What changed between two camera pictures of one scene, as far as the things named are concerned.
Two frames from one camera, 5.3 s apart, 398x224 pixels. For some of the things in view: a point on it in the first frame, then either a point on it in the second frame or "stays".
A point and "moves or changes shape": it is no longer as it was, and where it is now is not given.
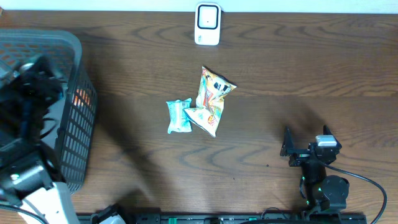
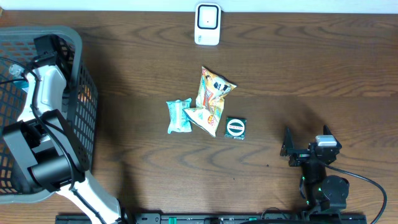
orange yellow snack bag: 212,89 stays
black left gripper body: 22,102 -> 69,74
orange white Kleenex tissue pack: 81,98 moves or changes shape
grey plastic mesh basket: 69,126 stays
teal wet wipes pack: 178,120 stays
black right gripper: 300,155 stays
